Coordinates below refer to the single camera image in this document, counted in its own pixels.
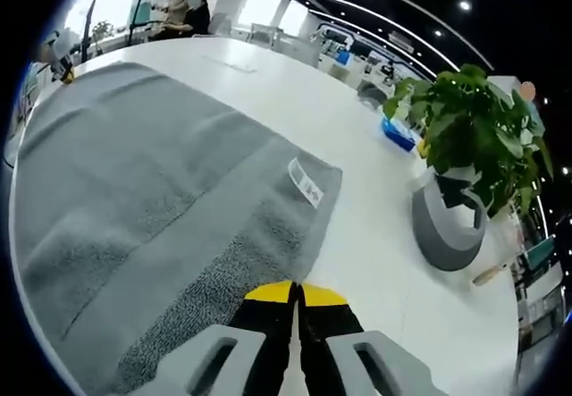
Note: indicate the grey towel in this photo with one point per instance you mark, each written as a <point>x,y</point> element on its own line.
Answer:
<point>134,168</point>

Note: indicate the black equipment stand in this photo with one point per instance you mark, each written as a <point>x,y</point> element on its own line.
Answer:
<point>89,16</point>

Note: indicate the small potted plant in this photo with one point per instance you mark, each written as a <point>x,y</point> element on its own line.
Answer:
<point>103,34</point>

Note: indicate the teal board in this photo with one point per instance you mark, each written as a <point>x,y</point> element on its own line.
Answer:
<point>143,14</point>

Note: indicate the tan wooden stick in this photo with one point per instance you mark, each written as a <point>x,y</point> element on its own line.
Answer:
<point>489,275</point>

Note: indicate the blue box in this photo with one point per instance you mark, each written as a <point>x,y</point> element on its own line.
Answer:
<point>397,137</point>

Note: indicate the grey chair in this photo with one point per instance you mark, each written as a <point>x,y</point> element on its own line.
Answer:
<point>373,94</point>

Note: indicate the green plant in grey pot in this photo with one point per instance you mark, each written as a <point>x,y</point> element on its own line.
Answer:
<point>469,123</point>

